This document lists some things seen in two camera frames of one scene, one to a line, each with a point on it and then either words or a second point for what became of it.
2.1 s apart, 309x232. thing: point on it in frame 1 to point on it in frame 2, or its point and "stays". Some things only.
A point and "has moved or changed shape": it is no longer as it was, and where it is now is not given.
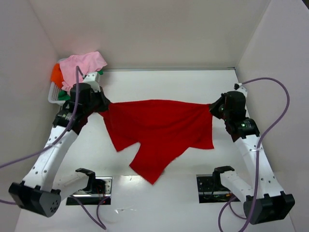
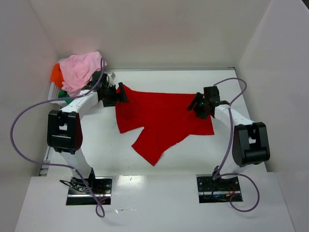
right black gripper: [217, 108] to [199, 105]
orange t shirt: [57, 76] stays
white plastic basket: [53, 92] stays
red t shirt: [164, 128] has moved or changed shape
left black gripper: [102, 102] to [116, 93]
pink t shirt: [88, 63] stays
